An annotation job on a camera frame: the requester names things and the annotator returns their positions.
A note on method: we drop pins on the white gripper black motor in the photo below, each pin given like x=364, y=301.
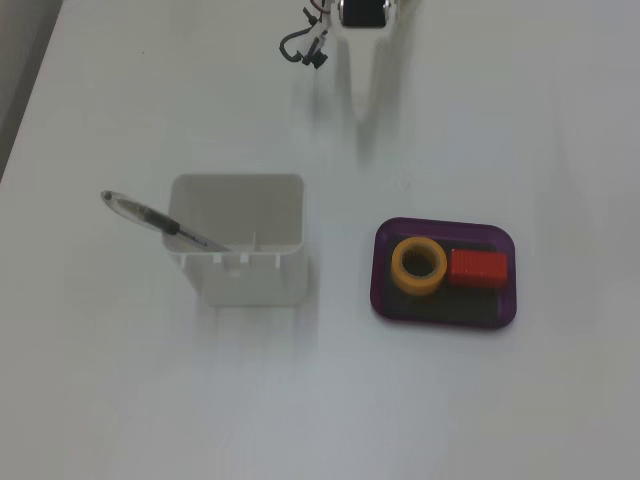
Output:
x=363, y=55

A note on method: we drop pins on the yellow tape roll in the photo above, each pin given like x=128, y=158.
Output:
x=417, y=286

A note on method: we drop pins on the purple plastic tray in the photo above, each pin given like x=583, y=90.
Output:
x=380, y=280

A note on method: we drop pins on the red rectangular block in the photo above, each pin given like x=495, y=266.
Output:
x=477, y=270

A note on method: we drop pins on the white plastic pen holder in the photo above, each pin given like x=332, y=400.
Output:
x=250, y=285

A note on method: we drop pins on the black ballpoint pen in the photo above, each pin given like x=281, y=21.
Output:
x=150, y=217

